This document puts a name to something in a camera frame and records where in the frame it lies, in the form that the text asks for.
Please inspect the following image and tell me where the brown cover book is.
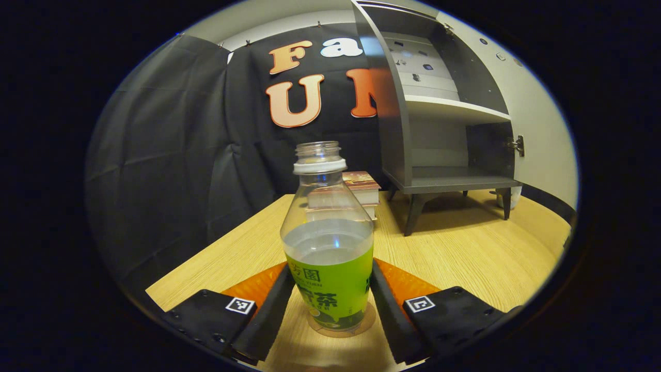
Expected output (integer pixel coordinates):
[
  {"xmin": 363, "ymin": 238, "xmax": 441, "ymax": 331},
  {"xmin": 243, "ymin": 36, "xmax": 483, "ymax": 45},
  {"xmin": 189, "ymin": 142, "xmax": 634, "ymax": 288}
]
[{"xmin": 310, "ymin": 171, "xmax": 382, "ymax": 206}]

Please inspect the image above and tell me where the black backdrop cloth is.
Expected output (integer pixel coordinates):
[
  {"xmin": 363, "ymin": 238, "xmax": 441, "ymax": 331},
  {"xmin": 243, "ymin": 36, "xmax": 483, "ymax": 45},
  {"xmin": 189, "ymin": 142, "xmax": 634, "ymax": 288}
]
[{"xmin": 85, "ymin": 22, "xmax": 577, "ymax": 305}]

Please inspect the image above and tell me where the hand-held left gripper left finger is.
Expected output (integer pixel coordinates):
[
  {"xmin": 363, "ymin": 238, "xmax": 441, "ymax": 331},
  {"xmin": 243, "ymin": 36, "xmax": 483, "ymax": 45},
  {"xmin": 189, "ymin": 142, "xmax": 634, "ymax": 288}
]
[{"xmin": 162, "ymin": 261, "xmax": 296, "ymax": 362}]

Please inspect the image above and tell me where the green label plastic bottle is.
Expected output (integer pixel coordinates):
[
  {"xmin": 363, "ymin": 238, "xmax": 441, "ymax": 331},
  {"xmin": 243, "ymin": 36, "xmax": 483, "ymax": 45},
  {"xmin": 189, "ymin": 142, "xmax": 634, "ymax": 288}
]
[{"xmin": 280, "ymin": 141, "xmax": 375, "ymax": 331}]

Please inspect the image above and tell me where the grey cabinet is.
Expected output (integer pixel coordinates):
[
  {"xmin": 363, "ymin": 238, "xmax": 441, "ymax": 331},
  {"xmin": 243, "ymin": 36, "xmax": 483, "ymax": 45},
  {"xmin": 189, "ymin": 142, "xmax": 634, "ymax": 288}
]
[{"xmin": 352, "ymin": 0, "xmax": 525, "ymax": 237}]

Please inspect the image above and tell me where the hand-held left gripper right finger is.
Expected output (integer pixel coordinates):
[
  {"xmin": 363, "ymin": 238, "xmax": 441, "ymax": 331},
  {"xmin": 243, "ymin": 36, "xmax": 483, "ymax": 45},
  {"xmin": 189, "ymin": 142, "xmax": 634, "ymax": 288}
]
[{"xmin": 368, "ymin": 260, "xmax": 523, "ymax": 364}]

